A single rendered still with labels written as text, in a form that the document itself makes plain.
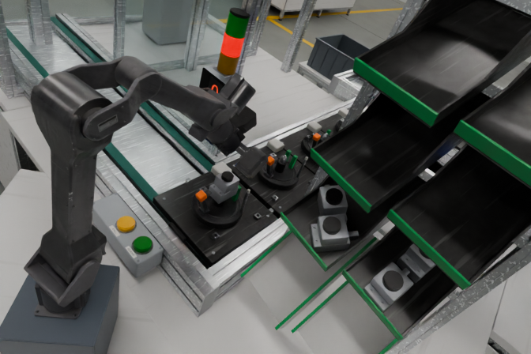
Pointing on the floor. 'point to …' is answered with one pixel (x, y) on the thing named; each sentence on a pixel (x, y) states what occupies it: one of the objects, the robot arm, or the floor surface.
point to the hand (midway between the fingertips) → (236, 151)
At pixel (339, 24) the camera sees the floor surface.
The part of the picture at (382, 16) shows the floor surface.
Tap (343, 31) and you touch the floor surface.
